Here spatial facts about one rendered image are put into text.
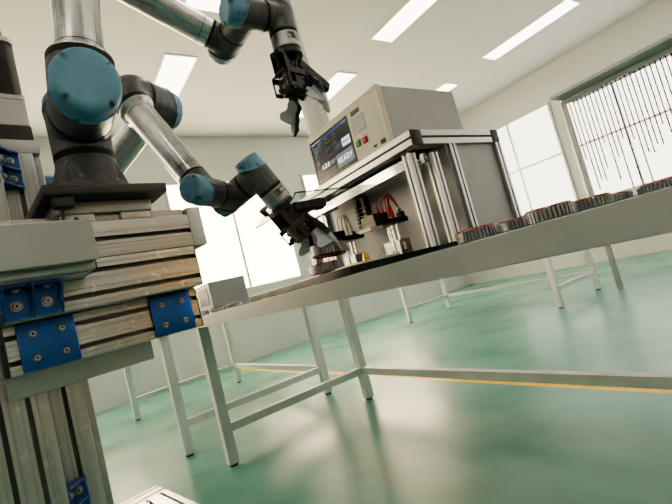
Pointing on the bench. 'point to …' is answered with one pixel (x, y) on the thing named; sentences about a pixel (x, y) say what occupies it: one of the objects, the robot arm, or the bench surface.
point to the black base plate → (347, 272)
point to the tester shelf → (387, 156)
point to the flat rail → (361, 188)
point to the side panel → (484, 183)
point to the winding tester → (391, 118)
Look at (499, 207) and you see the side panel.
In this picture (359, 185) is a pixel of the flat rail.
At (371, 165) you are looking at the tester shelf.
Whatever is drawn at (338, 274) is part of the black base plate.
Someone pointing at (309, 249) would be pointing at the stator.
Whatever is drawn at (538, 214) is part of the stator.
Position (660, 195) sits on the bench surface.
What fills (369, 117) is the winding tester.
